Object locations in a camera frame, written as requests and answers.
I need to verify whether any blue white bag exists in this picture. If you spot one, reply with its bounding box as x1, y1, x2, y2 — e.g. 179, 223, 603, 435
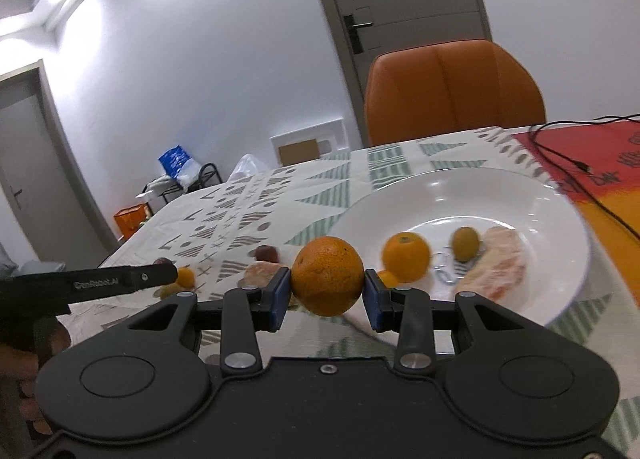
158, 145, 202, 189

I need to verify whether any white foam packaging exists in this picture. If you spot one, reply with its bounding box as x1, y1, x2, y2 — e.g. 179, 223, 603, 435
270, 119, 349, 166

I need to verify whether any person's left hand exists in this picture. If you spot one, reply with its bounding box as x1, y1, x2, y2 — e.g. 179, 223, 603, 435
1, 335, 53, 436

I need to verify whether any black metal shelf rack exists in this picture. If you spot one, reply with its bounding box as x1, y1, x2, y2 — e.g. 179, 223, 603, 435
136, 163, 224, 215

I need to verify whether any green fruit in plate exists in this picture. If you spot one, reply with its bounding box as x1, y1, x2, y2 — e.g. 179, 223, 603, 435
450, 226, 480, 263

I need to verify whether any mandarin in plate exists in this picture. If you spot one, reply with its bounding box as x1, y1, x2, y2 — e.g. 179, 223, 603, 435
381, 231, 432, 283

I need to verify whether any patterned white tablecloth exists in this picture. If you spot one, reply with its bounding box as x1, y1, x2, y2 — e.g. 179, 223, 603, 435
63, 127, 639, 458

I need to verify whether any small red plum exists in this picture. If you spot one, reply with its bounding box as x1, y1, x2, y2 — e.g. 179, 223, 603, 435
153, 257, 174, 265

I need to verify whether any white ceramic plate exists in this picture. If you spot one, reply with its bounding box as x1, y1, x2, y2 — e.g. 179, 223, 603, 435
330, 167, 591, 326

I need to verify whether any small yellow orange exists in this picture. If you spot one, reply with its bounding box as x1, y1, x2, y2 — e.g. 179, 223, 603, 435
176, 267, 195, 290

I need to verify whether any orange leather chair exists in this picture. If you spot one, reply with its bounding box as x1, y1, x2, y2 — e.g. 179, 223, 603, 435
364, 40, 547, 146

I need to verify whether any black cable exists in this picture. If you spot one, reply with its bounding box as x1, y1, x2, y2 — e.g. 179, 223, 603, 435
527, 112, 640, 244

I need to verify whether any black door handle lock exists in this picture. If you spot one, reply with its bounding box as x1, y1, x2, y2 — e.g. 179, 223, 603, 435
343, 15, 373, 55

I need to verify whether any red orange mat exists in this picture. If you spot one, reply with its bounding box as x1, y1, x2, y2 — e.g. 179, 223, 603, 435
515, 114, 640, 299

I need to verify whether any brown cardboard piece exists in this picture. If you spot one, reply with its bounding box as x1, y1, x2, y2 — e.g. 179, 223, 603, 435
278, 139, 320, 166

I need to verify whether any large orange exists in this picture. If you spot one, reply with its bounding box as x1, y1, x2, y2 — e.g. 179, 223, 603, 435
291, 236, 364, 317

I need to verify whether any white plastic bag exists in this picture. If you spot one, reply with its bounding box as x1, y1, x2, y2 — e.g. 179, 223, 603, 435
228, 153, 270, 182

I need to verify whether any orange box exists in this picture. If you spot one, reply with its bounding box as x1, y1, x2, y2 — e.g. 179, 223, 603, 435
114, 203, 149, 240

